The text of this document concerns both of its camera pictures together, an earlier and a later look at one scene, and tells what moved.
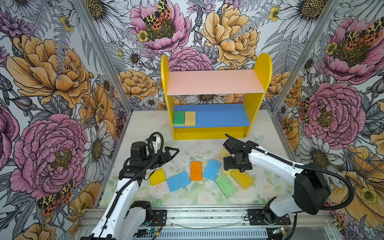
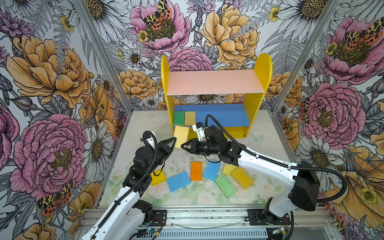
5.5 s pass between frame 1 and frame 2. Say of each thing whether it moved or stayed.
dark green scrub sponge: stayed
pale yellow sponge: stayed
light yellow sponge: moved
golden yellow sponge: stayed
